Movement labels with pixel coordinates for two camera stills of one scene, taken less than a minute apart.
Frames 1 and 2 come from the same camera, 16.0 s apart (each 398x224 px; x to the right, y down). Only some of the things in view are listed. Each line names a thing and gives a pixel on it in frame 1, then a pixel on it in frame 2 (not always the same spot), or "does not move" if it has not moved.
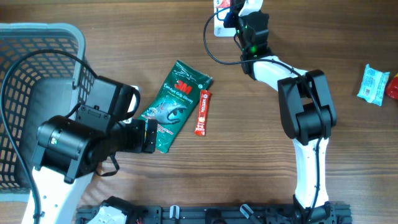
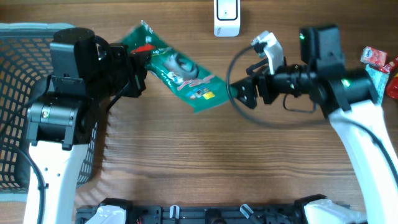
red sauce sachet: [202, 114] to [389, 66]
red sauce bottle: [392, 88] does not move
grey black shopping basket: [48, 85] does not move
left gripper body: [138, 145] to [135, 80]
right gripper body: [232, 18] to [263, 80]
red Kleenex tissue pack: [222, 4] to [372, 56]
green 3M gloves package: [175, 102] to [203, 89]
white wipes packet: [374, 85] does not move
